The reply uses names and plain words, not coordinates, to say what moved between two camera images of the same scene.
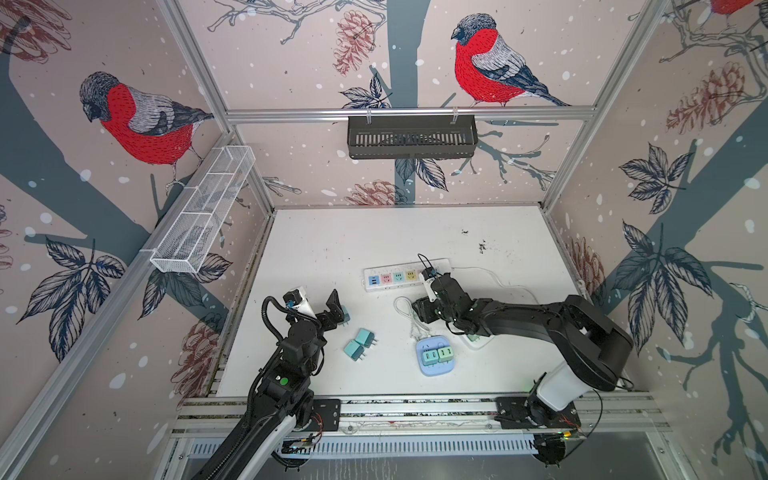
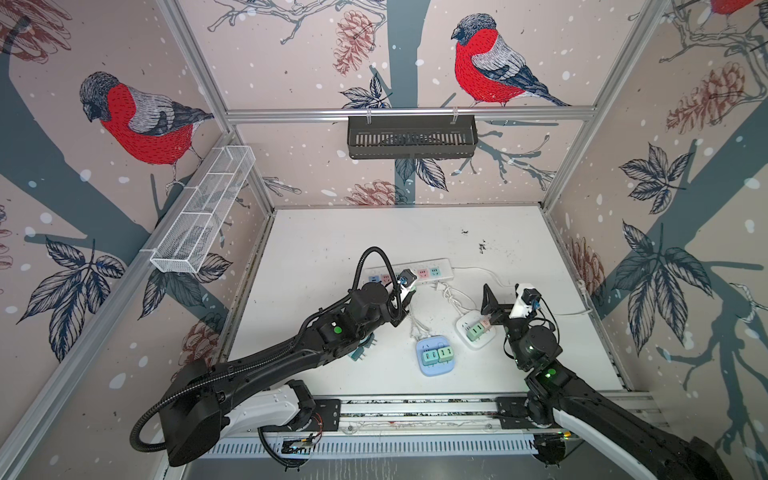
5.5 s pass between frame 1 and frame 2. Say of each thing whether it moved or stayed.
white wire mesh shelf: stayed
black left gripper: moved
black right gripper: moved
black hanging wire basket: stayed
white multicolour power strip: stayed
